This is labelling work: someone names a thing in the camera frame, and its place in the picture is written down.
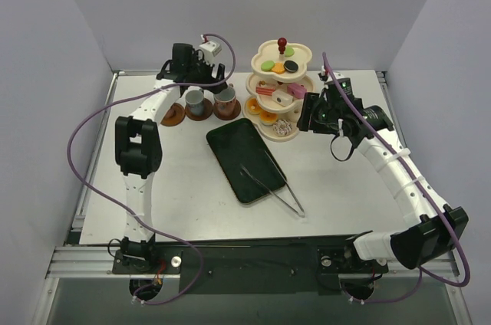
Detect pink block cake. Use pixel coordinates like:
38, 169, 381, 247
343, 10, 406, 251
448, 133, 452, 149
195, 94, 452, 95
287, 83, 308, 100

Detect white block cake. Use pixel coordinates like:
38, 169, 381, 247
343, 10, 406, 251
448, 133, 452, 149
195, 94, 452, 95
271, 90, 294, 107

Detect pink mug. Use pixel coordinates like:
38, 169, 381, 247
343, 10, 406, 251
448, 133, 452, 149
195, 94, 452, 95
214, 84, 236, 118

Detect grey mug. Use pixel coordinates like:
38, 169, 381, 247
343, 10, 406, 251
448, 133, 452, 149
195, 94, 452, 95
185, 90, 204, 117

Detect brown coaster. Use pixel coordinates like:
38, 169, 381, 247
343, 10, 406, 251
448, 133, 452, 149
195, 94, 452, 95
213, 98, 241, 120
185, 98, 213, 121
160, 103, 186, 126

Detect dark chocolate macaron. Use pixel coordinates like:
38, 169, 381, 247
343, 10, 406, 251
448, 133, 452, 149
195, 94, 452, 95
283, 60, 299, 73

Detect sprinkled white donut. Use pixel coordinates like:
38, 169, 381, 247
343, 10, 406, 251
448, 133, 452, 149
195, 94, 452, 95
272, 119, 293, 137

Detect brown coaster front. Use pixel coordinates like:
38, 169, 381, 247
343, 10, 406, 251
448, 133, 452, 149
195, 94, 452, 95
213, 98, 241, 120

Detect pink strawberry cake slice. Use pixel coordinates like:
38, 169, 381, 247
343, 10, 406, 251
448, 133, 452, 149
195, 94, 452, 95
255, 80, 277, 97

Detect green macaron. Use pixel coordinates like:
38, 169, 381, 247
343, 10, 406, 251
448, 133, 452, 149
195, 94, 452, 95
260, 61, 275, 71
284, 47, 295, 57

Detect orange white blue donut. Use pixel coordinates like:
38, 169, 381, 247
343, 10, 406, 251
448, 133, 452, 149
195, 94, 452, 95
259, 110, 278, 126

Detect orange glazed donut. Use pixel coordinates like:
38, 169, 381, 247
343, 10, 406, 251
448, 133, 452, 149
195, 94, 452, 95
246, 97, 262, 115

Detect metal tongs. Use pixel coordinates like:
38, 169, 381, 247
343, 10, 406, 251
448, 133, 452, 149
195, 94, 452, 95
239, 149, 306, 218

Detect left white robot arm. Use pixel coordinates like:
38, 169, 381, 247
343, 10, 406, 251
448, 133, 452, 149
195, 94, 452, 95
114, 39, 226, 273

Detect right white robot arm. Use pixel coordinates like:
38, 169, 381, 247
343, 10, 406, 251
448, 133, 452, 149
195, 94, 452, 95
298, 89, 469, 271

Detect cream three-tier dessert stand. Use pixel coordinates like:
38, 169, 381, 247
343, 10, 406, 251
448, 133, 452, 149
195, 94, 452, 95
242, 38, 315, 142

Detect orange macaron on stand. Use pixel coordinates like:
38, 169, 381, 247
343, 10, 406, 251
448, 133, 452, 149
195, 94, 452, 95
271, 62, 286, 74

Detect dark green serving tray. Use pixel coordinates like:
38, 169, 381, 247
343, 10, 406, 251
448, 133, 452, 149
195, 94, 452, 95
206, 118, 286, 205

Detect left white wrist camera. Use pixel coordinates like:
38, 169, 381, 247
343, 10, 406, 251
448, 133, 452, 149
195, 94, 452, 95
198, 40, 222, 65

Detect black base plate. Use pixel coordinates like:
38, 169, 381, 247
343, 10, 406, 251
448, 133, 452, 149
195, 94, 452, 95
112, 235, 388, 300

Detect aluminium rail frame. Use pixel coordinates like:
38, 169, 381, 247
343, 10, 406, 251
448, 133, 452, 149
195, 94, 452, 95
47, 71, 471, 324

